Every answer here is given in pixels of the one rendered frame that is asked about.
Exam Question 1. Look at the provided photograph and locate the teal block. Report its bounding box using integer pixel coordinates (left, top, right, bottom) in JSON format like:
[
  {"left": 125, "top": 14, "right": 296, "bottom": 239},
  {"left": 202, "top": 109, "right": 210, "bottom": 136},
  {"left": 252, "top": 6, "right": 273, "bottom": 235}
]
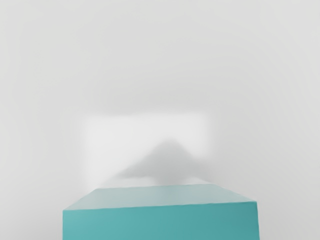
[{"left": 62, "top": 184, "right": 261, "bottom": 240}]

